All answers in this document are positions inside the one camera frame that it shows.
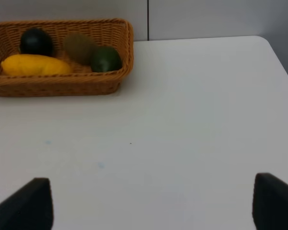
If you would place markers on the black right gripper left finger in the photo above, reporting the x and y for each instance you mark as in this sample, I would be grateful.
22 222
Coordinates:
29 208

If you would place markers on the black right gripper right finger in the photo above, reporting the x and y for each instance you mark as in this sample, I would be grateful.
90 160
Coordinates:
270 203

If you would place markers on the yellow mango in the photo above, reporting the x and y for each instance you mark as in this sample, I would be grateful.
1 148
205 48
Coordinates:
26 64

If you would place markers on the green lime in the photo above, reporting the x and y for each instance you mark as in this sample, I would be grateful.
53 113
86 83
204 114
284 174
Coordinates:
105 59

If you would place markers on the dark purple mangosteen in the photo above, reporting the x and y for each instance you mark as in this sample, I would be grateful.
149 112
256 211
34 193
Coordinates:
36 41

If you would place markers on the brown kiwi fruit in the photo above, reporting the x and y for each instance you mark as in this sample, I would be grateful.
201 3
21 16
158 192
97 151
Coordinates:
79 47

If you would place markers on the orange wicker basket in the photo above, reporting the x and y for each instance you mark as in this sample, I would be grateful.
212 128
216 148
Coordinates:
115 32

